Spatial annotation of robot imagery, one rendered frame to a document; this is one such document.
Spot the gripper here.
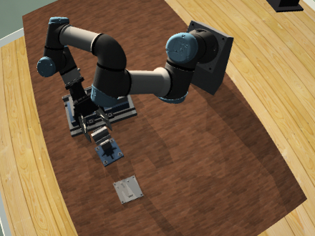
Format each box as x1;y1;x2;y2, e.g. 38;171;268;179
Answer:
65;77;112;143

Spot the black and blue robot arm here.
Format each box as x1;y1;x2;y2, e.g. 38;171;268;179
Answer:
37;17;219;107

